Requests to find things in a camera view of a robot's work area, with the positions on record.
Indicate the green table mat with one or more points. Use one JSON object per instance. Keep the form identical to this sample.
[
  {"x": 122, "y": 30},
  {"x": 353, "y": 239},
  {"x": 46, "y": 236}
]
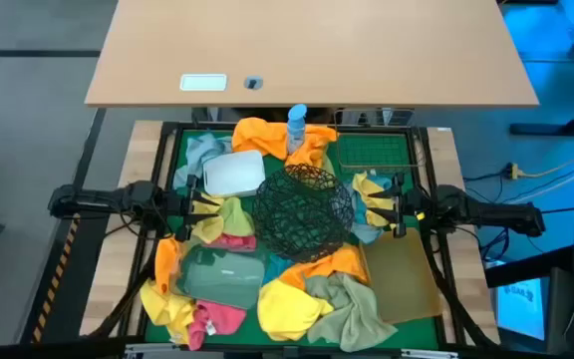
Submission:
[{"x": 249, "y": 331}]

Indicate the amber plastic bin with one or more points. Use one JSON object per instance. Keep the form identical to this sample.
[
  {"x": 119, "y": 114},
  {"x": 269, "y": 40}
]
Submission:
[{"x": 401, "y": 274}]

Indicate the pink towel with white tag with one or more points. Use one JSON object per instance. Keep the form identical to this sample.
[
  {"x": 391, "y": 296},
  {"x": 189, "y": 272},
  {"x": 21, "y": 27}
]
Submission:
[{"x": 214, "y": 319}]

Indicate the black desk foot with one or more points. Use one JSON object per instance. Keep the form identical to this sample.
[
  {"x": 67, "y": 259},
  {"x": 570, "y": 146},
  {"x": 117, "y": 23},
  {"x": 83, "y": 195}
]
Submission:
[{"x": 556, "y": 124}]

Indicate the yellow power plug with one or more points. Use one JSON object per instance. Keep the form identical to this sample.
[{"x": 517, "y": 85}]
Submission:
[{"x": 514, "y": 171}]

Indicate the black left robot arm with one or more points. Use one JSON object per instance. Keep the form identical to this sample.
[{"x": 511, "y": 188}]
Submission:
[{"x": 92, "y": 199}]

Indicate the white plastic bin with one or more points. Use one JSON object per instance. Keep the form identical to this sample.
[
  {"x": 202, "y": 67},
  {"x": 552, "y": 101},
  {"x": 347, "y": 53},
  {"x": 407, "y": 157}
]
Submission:
[{"x": 232, "y": 174}]

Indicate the grey round desk grommet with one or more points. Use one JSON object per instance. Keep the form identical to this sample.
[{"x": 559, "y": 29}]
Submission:
[{"x": 253, "y": 82}]

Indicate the white printed sign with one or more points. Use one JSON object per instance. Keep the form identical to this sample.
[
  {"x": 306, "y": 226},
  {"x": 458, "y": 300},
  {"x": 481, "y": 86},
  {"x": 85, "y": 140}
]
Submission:
[{"x": 521, "y": 306}]

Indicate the grey microfiber towel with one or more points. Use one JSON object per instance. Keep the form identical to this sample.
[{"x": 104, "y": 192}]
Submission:
[{"x": 200, "y": 152}]

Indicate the light green microfiber towel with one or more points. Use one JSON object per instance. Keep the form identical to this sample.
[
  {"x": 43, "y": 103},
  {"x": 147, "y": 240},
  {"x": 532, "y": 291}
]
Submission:
[
  {"x": 329, "y": 165},
  {"x": 237, "y": 219}
]

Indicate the white label on desk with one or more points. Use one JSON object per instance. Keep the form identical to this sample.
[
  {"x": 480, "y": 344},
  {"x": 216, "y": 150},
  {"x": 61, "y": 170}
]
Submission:
[{"x": 203, "y": 82}]

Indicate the pink microfiber towel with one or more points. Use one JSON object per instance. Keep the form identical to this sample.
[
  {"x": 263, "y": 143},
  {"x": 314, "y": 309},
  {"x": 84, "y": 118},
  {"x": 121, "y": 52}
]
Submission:
[{"x": 234, "y": 243}]

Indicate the green translucent container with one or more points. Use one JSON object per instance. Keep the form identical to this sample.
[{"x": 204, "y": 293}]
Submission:
[{"x": 222, "y": 274}]

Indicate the black metal table frame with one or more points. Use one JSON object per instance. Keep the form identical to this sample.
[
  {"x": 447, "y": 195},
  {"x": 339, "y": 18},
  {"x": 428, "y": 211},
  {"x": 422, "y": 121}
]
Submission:
[{"x": 429, "y": 159}]

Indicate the black yellow hazard tape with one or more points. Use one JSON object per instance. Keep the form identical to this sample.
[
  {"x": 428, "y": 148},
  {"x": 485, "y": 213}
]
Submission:
[{"x": 58, "y": 269}]

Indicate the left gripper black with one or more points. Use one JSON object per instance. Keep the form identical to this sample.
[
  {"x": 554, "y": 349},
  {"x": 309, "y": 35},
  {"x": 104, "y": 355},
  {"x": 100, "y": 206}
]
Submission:
[{"x": 181, "y": 205}]

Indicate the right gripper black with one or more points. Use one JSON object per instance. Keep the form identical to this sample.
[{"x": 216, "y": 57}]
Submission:
[{"x": 409, "y": 205}]

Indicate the light blue microfiber towel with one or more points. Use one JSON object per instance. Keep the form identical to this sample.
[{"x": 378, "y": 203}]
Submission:
[{"x": 364, "y": 232}]

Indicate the light wooden desk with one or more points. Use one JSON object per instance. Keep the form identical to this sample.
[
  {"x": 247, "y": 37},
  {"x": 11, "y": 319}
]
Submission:
[{"x": 317, "y": 50}]

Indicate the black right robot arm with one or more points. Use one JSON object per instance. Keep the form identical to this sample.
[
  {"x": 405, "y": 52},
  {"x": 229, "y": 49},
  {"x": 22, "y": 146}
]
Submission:
[{"x": 486, "y": 212}]

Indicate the clear spray bottle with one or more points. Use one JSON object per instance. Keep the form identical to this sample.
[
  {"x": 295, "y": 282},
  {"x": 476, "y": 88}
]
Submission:
[{"x": 296, "y": 129}]

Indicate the yellow microfiber towel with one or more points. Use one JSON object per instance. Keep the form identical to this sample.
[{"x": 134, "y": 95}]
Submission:
[
  {"x": 167, "y": 306},
  {"x": 374, "y": 192},
  {"x": 287, "y": 311},
  {"x": 208, "y": 228}
]

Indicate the olive green microfiber towel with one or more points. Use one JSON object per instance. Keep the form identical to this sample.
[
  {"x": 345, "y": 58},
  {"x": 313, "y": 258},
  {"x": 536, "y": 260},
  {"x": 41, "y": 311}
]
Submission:
[{"x": 352, "y": 314}]

